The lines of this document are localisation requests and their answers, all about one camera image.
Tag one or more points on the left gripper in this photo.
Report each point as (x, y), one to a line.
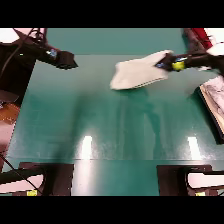
(67, 60)

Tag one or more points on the white T-shirt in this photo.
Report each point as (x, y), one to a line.
(138, 74)

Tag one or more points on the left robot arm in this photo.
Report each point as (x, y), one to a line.
(16, 63)

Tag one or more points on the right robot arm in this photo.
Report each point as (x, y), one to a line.
(200, 59)

